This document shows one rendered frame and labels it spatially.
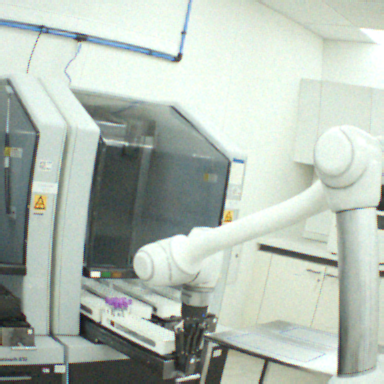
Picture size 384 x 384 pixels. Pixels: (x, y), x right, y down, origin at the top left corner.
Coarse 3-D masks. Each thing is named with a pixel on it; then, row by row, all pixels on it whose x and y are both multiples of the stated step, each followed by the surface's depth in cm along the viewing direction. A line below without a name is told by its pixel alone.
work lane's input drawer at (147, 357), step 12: (84, 324) 182; (96, 324) 179; (96, 336) 177; (108, 336) 173; (120, 336) 170; (120, 348) 169; (132, 348) 165; (144, 348) 162; (144, 360) 161; (156, 360) 157; (168, 360) 156; (192, 360) 163; (168, 372) 156; (180, 372) 160; (192, 372) 164
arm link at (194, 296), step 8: (184, 288) 154; (192, 288) 153; (200, 288) 153; (208, 288) 153; (184, 296) 155; (192, 296) 153; (200, 296) 153; (208, 296) 154; (192, 304) 153; (200, 304) 153; (208, 304) 155
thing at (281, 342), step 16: (208, 336) 185; (224, 336) 187; (240, 336) 189; (256, 336) 190; (272, 336) 192; (288, 336) 193; (304, 336) 194; (320, 336) 194; (336, 336) 195; (208, 352) 186; (256, 352) 171; (272, 352) 171; (288, 352) 172; (304, 352) 173; (320, 352) 173; (336, 352) 173; (304, 368) 157; (320, 368) 155; (336, 368) 155
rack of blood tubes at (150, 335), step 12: (108, 324) 176; (120, 324) 171; (132, 324) 170; (144, 324) 173; (132, 336) 173; (144, 336) 177; (156, 336) 162; (168, 336) 165; (156, 348) 160; (168, 348) 160
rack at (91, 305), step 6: (84, 294) 195; (90, 294) 198; (84, 300) 187; (90, 300) 189; (96, 300) 191; (102, 300) 193; (84, 306) 197; (90, 306) 183; (96, 306) 183; (102, 306) 185; (84, 312) 185; (90, 312) 192; (96, 312) 180; (96, 318) 180
